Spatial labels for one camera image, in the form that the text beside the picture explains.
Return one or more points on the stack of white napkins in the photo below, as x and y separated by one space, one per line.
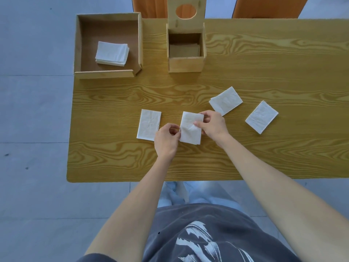
112 53

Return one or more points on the person's right forearm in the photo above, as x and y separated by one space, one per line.
275 199

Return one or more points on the light blue jeans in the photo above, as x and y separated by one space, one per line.
201 193

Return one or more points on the person's right thumb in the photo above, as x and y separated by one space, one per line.
200 126

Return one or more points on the open wooden tray box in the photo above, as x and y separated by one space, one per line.
109 32

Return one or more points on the white napkin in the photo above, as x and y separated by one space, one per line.
225 100
148 124
189 133
261 117

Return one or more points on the grey printed t-shirt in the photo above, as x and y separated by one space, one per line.
207 237

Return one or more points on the person's right hand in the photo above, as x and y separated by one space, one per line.
216 128

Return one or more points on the wooden tissue box with lid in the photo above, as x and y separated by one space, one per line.
186 64

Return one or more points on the person's left thumb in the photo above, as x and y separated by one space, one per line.
177 136

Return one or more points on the person's left hand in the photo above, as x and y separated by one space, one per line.
165 140

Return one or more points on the person's left forearm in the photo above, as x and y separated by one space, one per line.
133 210

